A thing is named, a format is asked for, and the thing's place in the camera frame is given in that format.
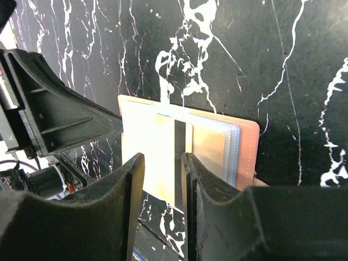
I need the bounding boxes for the pink leather card holder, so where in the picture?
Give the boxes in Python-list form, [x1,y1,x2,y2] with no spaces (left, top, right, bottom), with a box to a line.
[118,95,266,195]

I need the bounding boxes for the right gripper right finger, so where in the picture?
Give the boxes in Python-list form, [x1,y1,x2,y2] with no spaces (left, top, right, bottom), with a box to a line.
[184,153,347,260]

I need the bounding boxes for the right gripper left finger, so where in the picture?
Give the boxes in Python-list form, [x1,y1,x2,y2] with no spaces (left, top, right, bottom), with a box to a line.
[1,153,145,260]

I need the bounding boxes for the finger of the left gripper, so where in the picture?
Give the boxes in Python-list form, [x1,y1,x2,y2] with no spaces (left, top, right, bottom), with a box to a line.
[1,49,122,157]

